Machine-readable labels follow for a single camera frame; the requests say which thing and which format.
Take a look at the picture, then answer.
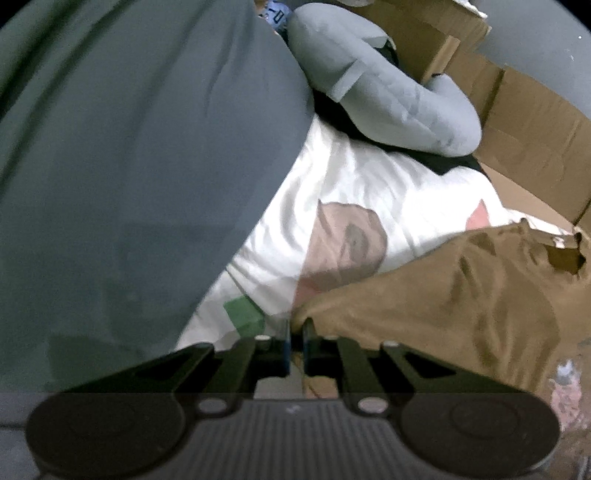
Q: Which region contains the blue printed bag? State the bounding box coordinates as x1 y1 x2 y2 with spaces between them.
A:
256 0 293 33

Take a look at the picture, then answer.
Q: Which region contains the dark green garment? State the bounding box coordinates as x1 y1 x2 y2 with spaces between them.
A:
0 0 317 398

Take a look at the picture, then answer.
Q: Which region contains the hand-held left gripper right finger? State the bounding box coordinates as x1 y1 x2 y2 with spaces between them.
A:
302 318 527 417

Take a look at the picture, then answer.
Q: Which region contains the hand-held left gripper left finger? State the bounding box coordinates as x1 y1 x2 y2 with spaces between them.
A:
60 318 292 418

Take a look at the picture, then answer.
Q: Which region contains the grey neck pillow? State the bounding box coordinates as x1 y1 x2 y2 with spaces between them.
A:
286 2 483 155

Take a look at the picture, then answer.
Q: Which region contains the brown printed t-shirt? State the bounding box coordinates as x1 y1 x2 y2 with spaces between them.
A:
293 219 591 435

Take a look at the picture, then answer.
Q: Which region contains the white printed bedsheet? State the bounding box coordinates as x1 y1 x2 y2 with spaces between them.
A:
175 115 578 352

